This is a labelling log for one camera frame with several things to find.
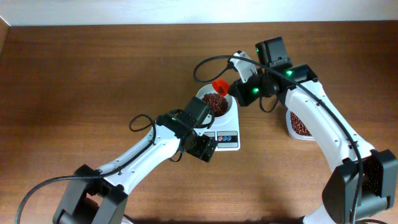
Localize orange measuring scoop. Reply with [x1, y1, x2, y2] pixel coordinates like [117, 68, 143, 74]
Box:
[211, 78, 229, 97]

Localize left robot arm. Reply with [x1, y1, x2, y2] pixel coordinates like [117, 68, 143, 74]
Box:
[52, 96, 217, 224]

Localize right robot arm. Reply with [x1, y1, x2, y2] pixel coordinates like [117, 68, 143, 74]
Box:
[228, 37, 397, 223]

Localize white digital kitchen scale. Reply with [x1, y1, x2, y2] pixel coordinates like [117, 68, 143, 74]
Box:
[203, 103, 241, 152]

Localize white bowl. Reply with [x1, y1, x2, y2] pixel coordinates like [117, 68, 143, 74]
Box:
[197, 84, 237, 124]

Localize red beans in container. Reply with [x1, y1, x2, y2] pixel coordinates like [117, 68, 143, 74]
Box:
[290, 112, 311, 136]

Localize clear plastic container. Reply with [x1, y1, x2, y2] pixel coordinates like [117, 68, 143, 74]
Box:
[285, 110, 314, 141]

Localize right black cable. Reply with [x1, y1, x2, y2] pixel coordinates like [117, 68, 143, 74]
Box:
[193, 55, 364, 224]

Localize black cable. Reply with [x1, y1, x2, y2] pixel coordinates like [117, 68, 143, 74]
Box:
[14, 108, 217, 224]
[193, 55, 364, 224]

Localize left black cable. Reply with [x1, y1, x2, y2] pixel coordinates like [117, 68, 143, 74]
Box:
[14, 108, 217, 224]

